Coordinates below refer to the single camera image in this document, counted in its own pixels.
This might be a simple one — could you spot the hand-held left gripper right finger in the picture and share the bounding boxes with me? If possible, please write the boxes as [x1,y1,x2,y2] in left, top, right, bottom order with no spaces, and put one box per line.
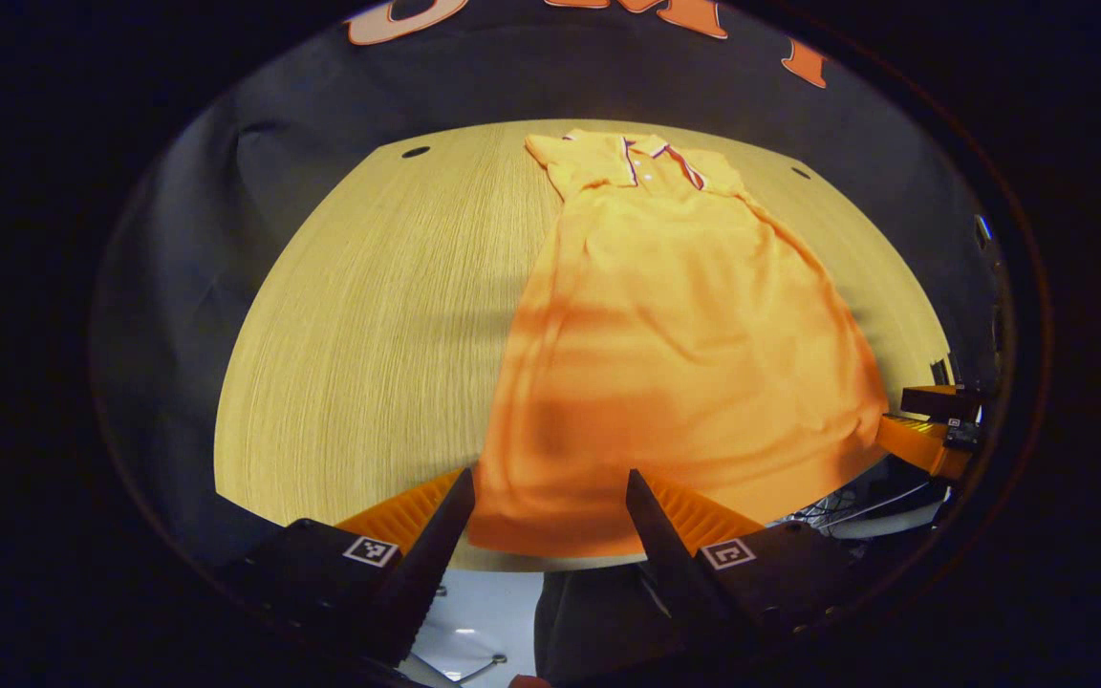
[625,468,857,638]

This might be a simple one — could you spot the person's dark trousers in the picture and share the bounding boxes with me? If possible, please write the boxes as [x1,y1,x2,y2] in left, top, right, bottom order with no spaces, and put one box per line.
[533,564,695,681]

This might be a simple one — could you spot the black backdrop cloth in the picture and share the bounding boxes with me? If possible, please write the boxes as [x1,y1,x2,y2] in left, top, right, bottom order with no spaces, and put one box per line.
[92,0,1005,565]

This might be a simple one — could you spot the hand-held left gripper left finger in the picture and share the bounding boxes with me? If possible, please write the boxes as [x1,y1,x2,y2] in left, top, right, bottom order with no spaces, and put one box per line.
[216,466,477,667]

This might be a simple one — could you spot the yellow polo T-shirt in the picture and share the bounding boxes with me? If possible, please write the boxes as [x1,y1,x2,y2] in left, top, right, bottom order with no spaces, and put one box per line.
[467,129,891,560]

